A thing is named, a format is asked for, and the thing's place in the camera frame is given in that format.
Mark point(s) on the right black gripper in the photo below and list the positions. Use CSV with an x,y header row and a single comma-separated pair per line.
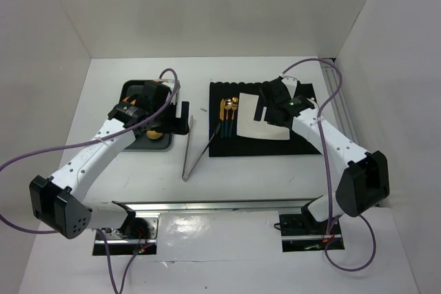
x,y
269,105

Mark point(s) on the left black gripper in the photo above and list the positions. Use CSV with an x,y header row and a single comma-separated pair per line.
x,y
176,119

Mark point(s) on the metal tongs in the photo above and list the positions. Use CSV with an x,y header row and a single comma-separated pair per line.
x,y
194,151

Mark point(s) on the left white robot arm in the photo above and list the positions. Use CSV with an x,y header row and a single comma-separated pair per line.
x,y
57,201

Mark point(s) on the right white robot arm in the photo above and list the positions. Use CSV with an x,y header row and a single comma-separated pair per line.
x,y
364,176

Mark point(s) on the white square plate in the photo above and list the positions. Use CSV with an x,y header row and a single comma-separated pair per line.
x,y
248,128

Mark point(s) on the orange round bun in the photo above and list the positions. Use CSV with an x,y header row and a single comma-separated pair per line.
x,y
154,134

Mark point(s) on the black placemat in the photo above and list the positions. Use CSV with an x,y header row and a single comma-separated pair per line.
x,y
241,146

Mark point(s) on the black tray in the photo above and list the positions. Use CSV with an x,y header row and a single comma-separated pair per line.
x,y
146,141

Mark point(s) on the gold knife green handle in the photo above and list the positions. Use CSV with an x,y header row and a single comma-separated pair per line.
x,y
222,117

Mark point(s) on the aluminium rail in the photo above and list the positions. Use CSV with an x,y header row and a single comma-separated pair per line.
x,y
218,206

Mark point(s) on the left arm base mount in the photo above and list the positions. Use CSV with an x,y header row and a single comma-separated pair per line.
x,y
142,239

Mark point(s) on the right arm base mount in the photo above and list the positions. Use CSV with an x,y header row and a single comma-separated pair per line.
x,y
298,236

